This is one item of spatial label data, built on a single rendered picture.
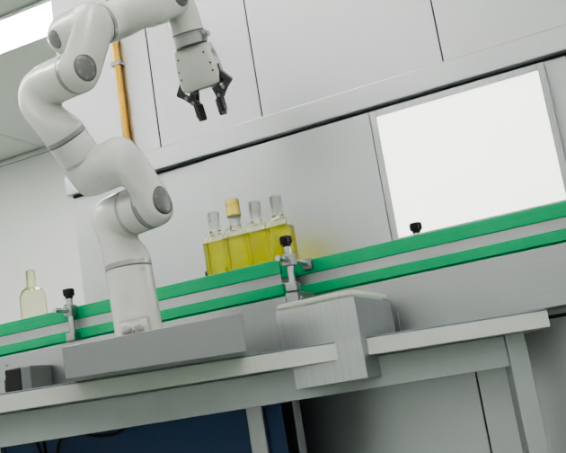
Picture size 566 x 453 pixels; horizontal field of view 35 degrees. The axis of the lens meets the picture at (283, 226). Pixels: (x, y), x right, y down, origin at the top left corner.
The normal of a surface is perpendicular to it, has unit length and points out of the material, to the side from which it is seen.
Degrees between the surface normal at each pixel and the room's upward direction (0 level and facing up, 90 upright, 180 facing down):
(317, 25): 90
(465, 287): 90
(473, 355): 90
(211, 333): 90
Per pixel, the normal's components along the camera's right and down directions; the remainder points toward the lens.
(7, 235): -0.42, -0.11
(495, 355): 0.06, -0.21
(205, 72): -0.25, 0.25
